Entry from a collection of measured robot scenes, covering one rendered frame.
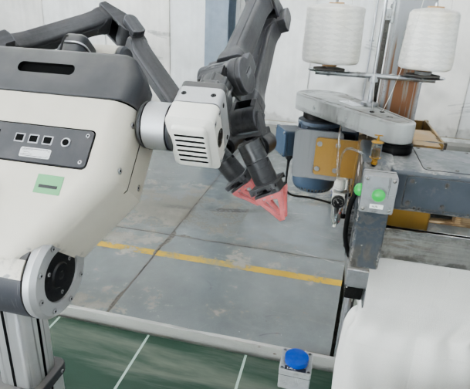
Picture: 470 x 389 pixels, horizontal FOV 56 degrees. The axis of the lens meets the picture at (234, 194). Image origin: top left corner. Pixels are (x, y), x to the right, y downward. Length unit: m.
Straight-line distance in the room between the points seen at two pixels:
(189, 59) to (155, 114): 5.75
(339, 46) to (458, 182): 0.48
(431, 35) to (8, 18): 7.15
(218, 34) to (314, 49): 4.69
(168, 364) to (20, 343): 0.97
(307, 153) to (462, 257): 0.55
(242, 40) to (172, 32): 5.60
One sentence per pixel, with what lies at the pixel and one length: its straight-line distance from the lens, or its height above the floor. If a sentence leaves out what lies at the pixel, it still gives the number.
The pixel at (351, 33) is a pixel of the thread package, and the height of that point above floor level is 1.61.
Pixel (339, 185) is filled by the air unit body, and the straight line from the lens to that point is 1.30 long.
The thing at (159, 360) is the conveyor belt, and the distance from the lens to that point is 1.86.
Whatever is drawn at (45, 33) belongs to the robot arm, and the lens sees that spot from 1.29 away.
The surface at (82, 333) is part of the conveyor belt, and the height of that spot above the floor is 0.38.
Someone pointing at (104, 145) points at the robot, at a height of 1.43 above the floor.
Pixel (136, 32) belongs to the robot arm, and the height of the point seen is 1.59.
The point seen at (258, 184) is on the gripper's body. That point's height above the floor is 1.28.
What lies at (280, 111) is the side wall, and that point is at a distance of 6.35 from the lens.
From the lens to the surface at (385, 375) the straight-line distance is 1.47.
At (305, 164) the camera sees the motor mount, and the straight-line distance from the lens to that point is 1.47.
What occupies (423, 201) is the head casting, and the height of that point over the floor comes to 1.26.
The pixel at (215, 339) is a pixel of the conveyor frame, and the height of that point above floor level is 0.41.
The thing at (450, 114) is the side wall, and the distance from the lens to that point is 6.45.
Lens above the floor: 1.64
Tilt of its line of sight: 22 degrees down
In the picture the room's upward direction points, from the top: 3 degrees clockwise
